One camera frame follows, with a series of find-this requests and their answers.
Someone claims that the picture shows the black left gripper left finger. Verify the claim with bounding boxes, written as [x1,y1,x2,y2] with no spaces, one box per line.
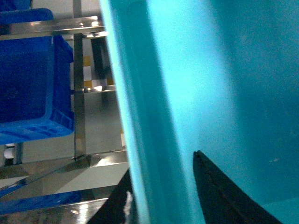
[88,171,135,224]

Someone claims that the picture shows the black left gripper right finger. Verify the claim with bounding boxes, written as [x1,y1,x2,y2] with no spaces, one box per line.
[193,151,281,224]

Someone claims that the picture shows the teal plastic bin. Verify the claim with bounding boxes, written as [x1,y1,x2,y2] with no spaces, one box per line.
[100,0,299,224]

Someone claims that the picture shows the blue bin on steel shelf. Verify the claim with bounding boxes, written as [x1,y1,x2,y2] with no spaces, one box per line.
[0,8,75,145]

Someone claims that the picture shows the stainless steel shelf frame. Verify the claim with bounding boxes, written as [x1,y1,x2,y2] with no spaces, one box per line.
[0,0,128,224]

